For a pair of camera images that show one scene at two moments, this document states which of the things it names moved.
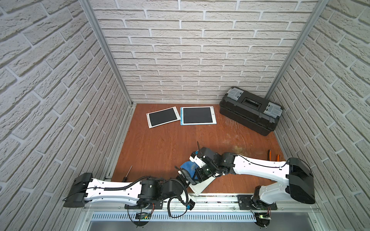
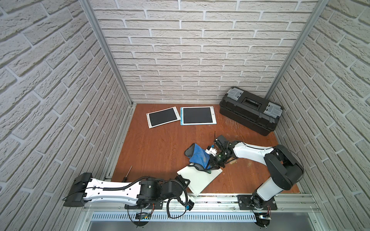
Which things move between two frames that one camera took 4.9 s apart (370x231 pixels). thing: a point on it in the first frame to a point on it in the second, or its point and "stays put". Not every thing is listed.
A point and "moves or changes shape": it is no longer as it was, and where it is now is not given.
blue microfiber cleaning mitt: [190, 166] moves or changes shape
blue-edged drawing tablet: [195, 115] stays put
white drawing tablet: [163, 117] stays put
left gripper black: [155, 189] stays put
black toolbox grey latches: [250, 111] stays put
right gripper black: [200, 178] to [213, 164]
